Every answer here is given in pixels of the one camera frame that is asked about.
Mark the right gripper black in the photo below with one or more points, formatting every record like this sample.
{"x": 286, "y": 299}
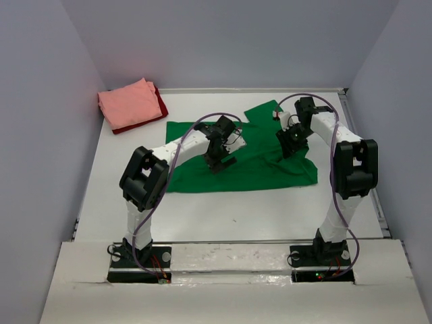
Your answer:
{"x": 289, "y": 147}

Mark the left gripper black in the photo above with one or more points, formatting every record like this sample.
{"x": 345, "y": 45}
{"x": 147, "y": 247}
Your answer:
{"x": 214, "y": 165}

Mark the green t shirt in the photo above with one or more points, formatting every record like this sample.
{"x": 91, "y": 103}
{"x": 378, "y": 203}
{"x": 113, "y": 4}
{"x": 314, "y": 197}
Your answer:
{"x": 259, "y": 166}

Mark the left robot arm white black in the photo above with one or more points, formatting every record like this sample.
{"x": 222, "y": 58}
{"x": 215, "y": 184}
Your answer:
{"x": 149, "y": 172}

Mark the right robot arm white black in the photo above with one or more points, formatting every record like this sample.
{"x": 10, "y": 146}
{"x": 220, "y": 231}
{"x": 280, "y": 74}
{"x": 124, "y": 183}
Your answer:
{"x": 353, "y": 174}

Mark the dark red folded t shirt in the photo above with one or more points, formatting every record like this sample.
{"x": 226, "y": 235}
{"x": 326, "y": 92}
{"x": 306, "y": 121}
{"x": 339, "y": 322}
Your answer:
{"x": 164, "y": 114}

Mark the pink folded t shirt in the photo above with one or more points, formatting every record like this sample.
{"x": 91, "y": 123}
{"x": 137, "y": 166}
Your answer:
{"x": 130, "y": 105}

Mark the white cardboard front cover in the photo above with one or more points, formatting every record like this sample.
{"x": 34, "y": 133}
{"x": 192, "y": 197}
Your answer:
{"x": 233, "y": 283}

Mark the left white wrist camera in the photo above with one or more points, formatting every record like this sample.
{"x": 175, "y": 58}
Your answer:
{"x": 235, "y": 142}

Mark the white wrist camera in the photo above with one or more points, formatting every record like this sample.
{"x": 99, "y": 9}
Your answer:
{"x": 235, "y": 142}
{"x": 286, "y": 119}

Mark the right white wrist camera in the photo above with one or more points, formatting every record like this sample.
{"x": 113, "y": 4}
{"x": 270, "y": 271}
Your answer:
{"x": 286, "y": 119}

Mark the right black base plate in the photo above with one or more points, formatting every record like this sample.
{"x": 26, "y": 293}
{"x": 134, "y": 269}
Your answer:
{"x": 308, "y": 267}

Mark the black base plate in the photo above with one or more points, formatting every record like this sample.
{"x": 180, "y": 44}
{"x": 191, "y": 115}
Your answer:
{"x": 308, "y": 267}
{"x": 153, "y": 269}

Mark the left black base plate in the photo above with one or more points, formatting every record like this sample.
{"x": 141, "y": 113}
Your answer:
{"x": 153, "y": 269}

